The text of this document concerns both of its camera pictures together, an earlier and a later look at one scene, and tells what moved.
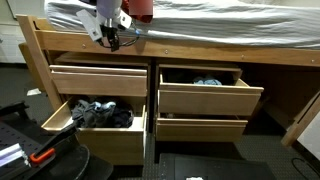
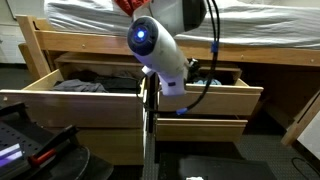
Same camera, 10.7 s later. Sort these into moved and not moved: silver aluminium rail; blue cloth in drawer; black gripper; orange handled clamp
Moved: black gripper
Not moved: silver aluminium rail; orange handled clamp; blue cloth in drawer
